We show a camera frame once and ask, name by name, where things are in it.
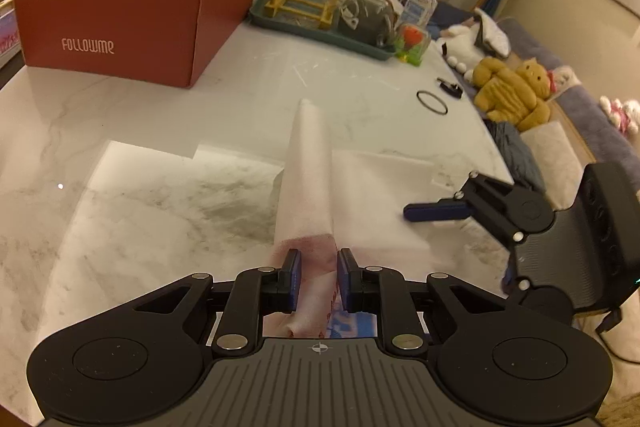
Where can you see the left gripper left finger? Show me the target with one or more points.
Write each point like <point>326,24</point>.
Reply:
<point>255,294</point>

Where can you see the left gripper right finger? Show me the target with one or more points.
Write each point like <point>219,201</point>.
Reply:
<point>384,293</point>

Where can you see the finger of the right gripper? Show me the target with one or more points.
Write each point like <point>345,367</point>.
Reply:
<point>443,210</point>

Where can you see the white printed shopping bag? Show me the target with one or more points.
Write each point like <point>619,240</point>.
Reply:
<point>333,199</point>

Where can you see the dark blue folded cloth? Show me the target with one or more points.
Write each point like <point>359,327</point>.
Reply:
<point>517,156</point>

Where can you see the beige cushion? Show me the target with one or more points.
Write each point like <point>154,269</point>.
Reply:
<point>559,166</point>

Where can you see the small black clip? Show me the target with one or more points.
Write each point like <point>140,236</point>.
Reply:
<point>451,88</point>

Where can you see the yellow muscular cat plush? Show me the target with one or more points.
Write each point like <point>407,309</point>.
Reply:
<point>517,96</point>

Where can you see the pink white plush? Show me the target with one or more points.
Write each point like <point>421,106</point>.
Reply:
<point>624,116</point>

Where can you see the white plush dog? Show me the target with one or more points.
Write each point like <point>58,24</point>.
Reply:
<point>462,47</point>

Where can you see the green toy with orange figure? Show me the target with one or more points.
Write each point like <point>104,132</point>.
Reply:
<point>411,43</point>

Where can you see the milk carton with straw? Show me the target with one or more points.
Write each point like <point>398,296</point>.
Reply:
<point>418,12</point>

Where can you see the grey glass pitcher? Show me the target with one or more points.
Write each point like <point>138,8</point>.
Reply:
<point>368,21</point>

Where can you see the teal dish tray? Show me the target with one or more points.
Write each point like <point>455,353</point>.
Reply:
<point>332,36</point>

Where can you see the red cardboard box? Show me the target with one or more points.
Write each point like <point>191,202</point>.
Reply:
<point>167,42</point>

